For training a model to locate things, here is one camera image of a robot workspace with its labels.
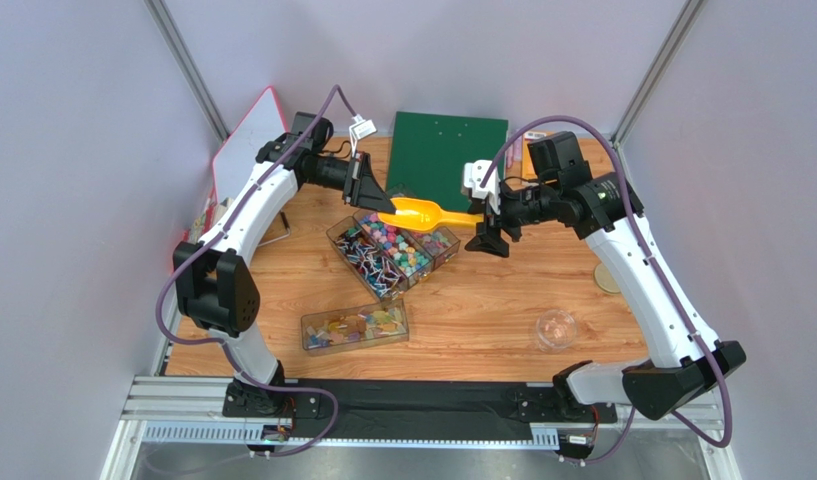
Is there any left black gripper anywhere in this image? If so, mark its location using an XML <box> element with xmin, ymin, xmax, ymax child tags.
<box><xmin>307</xmin><ymin>151</ymin><xmax>397</xmax><ymax>215</ymax></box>

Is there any yellow plastic scoop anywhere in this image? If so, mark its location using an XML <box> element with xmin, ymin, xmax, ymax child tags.
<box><xmin>377</xmin><ymin>197</ymin><xmax>484</xmax><ymax>232</ymax></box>

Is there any clear box of gummy candies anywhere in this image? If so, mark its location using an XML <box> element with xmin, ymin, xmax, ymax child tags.
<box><xmin>405</xmin><ymin>227</ymin><xmax>460</xmax><ymax>270</ymax></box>

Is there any clear box of star candies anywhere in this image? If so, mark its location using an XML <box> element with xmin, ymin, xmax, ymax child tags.
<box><xmin>353</xmin><ymin>210</ymin><xmax>433</xmax><ymax>289</ymax></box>

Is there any clear round jar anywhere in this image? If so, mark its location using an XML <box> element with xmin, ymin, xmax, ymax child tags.
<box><xmin>533</xmin><ymin>309</ymin><xmax>578</xmax><ymax>352</ymax></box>

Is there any clear box of lollipops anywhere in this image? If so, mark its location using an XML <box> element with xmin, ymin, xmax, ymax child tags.
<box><xmin>326</xmin><ymin>217</ymin><xmax>407</xmax><ymax>302</ymax></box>

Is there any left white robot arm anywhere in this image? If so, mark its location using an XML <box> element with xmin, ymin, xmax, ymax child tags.
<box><xmin>173</xmin><ymin>112</ymin><xmax>395</xmax><ymax>394</ymax></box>

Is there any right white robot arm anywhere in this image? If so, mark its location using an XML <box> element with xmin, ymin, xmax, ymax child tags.
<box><xmin>462</xmin><ymin>131</ymin><xmax>747</xmax><ymax>420</ymax></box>

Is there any green cutting mat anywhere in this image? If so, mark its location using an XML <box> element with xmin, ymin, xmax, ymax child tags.
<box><xmin>386</xmin><ymin>111</ymin><xmax>509</xmax><ymax>212</ymax></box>

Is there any pink marker pen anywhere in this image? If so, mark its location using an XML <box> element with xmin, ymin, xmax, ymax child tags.
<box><xmin>505</xmin><ymin>135</ymin><xmax>523</xmax><ymax>170</ymax></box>

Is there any round wooden jar lid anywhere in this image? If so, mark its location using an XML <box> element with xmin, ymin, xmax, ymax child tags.
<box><xmin>593</xmin><ymin>263</ymin><xmax>621</xmax><ymax>295</ymax></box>

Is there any red framed whiteboard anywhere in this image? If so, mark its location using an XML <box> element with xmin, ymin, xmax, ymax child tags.
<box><xmin>211</xmin><ymin>85</ymin><xmax>301</xmax><ymax>258</ymax></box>

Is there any stack of books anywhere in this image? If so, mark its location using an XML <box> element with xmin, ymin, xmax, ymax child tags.
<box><xmin>182</xmin><ymin>191</ymin><xmax>226</xmax><ymax>243</ymax></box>

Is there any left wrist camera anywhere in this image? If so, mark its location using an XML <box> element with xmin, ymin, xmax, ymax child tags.
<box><xmin>349</xmin><ymin>115</ymin><xmax>377</xmax><ymax>141</ymax></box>

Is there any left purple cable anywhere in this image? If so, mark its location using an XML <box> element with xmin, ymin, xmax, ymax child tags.
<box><xmin>154</xmin><ymin>84</ymin><xmax>359</xmax><ymax>461</ymax></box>

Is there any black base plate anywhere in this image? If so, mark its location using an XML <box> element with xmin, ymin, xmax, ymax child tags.
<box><xmin>222</xmin><ymin>379</ymin><xmax>618</xmax><ymax>441</ymax></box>

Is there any aluminium rail frame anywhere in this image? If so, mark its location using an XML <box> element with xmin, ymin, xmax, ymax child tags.
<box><xmin>103</xmin><ymin>376</ymin><xmax>740</xmax><ymax>479</ymax></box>

